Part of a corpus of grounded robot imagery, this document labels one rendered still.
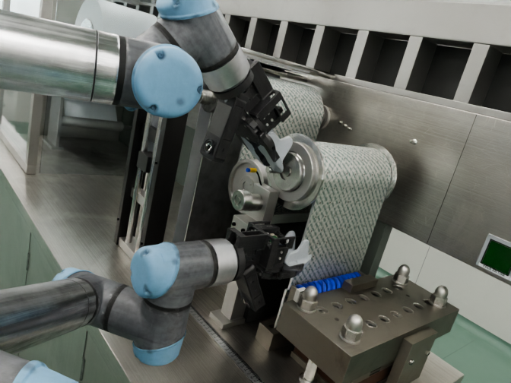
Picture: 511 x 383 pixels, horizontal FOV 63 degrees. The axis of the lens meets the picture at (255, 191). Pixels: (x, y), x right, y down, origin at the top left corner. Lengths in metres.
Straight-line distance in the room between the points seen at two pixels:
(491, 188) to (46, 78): 0.81
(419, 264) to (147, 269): 3.23
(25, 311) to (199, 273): 0.23
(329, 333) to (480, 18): 0.70
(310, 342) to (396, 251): 3.04
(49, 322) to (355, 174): 0.59
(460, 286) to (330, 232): 2.77
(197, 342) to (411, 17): 0.86
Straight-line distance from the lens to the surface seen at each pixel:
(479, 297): 3.55
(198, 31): 0.61
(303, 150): 0.79
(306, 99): 1.06
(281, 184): 0.81
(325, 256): 0.90
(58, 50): 0.47
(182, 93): 0.46
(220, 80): 0.65
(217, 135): 0.70
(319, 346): 0.76
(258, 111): 0.70
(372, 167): 0.91
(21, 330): 0.54
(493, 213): 0.97
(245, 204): 0.78
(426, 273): 3.69
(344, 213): 0.88
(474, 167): 0.98
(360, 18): 1.20
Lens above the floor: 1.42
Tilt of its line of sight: 16 degrees down
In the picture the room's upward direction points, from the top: 14 degrees clockwise
